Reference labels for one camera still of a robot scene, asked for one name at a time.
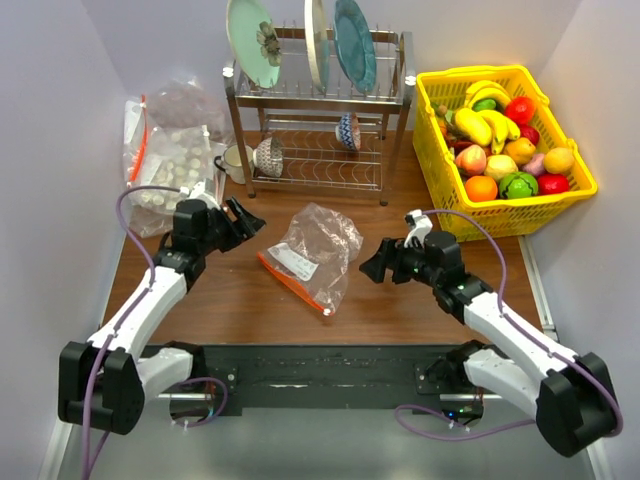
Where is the cream enamel mug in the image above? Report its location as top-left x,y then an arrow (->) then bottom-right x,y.
214,144 -> 246,185

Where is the yellow mango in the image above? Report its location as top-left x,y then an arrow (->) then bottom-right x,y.
503,137 -> 536,166

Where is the yellow lemon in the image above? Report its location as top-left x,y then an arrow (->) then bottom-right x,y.
543,147 -> 575,174

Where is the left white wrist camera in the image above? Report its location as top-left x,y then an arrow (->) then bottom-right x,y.
179,179 -> 220,209

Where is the yellow plastic basket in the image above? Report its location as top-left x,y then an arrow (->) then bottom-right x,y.
413,65 -> 597,241

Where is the orange fruit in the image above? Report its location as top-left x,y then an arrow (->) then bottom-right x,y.
464,175 -> 498,203

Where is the yellow banana bunch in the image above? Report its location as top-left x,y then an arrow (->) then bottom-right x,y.
453,80 -> 520,155

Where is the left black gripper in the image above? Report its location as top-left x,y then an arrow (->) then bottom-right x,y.
198,196 -> 265,255

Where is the pink yellow peach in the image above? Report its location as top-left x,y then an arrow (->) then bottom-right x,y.
455,145 -> 487,177

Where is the red tomato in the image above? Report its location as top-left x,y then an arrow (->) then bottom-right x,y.
504,96 -> 536,125

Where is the aluminium frame rail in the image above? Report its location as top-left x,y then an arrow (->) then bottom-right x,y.
38,421 -> 82,480

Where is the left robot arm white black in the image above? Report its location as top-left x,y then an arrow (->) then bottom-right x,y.
57,198 -> 266,435

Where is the blue patterned bowl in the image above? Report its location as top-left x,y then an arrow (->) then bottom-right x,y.
335,112 -> 361,151

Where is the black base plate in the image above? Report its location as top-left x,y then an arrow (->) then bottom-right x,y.
139,339 -> 516,419

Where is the yellow pear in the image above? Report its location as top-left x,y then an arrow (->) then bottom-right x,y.
484,155 -> 519,183

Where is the cream white plate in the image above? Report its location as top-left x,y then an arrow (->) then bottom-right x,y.
304,0 -> 330,95

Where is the zip bag with white pieces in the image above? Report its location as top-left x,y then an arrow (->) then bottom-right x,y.
123,100 -> 226,238

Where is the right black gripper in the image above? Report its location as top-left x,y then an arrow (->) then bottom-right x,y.
359,236 -> 441,288

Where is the purple sweet potato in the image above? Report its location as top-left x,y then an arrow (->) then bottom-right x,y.
521,153 -> 546,178

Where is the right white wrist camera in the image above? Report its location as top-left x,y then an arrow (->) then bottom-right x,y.
404,210 -> 433,248

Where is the clear orange-zipper zip bag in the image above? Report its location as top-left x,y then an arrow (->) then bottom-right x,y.
257,203 -> 364,316

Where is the grey patterned bowl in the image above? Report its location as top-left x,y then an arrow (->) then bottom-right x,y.
254,137 -> 284,178

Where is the red small apple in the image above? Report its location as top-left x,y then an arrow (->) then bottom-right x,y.
518,124 -> 540,146

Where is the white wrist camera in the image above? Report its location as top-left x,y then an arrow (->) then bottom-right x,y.
179,179 -> 220,209
404,210 -> 433,248

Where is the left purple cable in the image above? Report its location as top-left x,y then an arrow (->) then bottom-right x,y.
81,184 -> 189,480

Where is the teal blue plate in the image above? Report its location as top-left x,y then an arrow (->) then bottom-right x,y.
334,0 -> 377,95

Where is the mint green floral plate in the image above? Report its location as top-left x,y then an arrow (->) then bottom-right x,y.
226,0 -> 282,89

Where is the metal dish rack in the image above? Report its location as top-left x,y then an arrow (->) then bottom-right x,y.
223,25 -> 416,205

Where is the green lime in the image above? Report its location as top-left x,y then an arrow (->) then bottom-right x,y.
472,98 -> 498,112

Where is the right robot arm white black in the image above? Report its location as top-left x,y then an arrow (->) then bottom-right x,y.
359,231 -> 623,457

